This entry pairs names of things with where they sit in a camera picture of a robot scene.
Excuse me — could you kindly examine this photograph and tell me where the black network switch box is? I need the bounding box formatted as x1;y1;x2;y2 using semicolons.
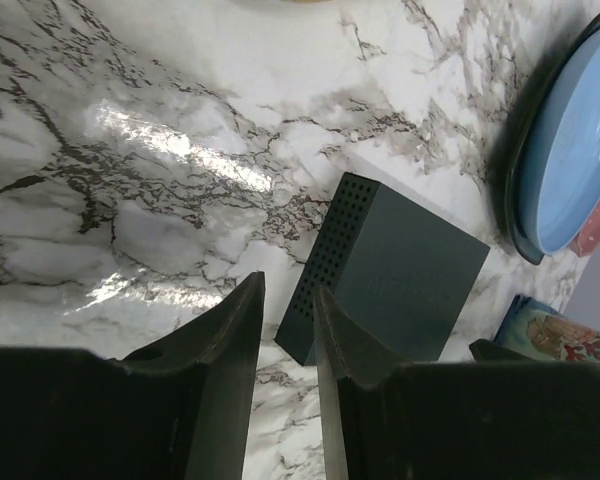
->
275;173;490;365

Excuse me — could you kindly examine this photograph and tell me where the blue round plate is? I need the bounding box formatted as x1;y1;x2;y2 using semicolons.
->
517;29;600;254

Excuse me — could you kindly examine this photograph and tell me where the dark blue placemat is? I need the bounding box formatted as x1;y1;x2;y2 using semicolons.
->
493;294;561;349

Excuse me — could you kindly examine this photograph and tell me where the dark teal plate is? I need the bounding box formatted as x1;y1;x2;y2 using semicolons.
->
502;13;600;266

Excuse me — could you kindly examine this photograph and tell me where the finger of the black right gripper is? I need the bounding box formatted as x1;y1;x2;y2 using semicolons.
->
469;339;530;362

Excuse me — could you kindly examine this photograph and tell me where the cream ceramic mug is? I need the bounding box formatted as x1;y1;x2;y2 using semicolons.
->
523;311;600;365

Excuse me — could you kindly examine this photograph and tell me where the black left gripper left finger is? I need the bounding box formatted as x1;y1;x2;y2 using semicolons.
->
0;272;265;479

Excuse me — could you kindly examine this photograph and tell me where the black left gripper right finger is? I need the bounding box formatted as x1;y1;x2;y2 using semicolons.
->
313;288;600;479

